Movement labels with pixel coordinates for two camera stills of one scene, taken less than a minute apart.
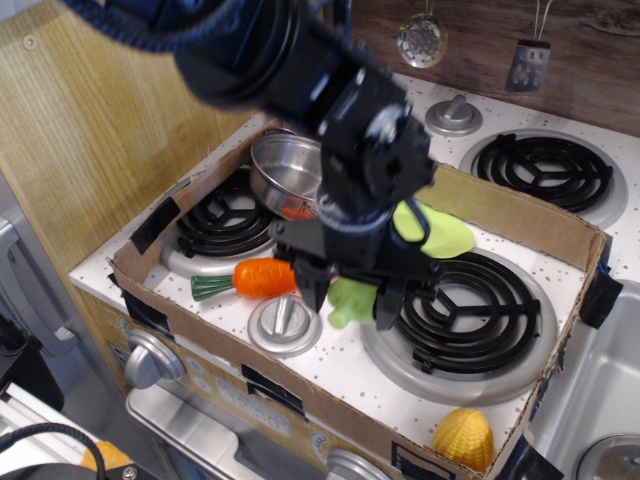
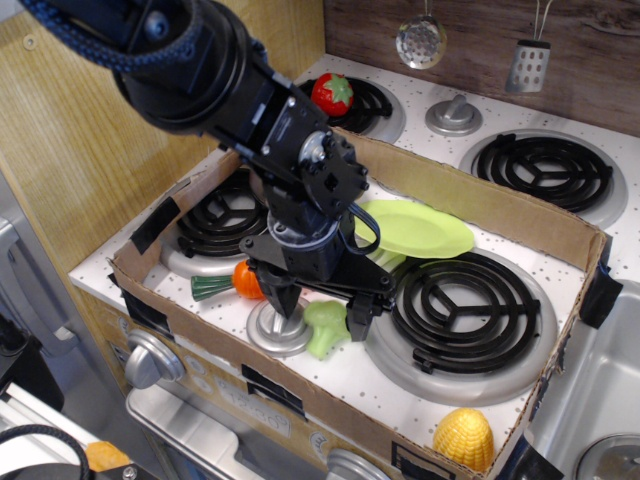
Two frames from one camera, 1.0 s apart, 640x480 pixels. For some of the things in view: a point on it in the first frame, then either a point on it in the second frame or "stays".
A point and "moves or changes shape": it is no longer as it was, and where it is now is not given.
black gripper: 393,254 to 317,251
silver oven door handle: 197,429 stays
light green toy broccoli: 351,301 moves or changes shape
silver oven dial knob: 151,359 stays
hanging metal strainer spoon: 423,39 stays
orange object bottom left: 112,457 stays
